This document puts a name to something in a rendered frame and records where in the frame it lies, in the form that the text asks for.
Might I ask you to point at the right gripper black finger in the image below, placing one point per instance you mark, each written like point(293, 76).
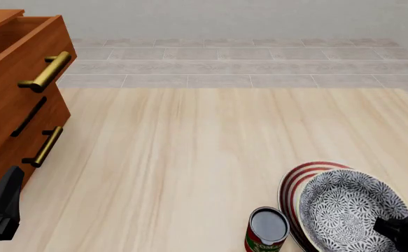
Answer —
point(406, 233)

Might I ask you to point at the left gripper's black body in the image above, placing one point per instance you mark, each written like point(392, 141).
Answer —
point(4, 225)

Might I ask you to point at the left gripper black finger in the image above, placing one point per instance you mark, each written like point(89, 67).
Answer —
point(6, 191)

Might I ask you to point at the black-and-white patterned bowl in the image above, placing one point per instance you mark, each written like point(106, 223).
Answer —
point(340, 204)

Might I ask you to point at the white plate with red rings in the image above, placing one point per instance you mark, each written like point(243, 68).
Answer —
point(287, 189)

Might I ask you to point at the low wooden drawer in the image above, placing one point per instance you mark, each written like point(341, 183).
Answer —
point(11, 152)

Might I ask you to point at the open wooden drawer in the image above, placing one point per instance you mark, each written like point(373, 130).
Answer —
point(21, 52)

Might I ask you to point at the red tomato tin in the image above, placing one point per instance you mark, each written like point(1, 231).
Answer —
point(266, 228)

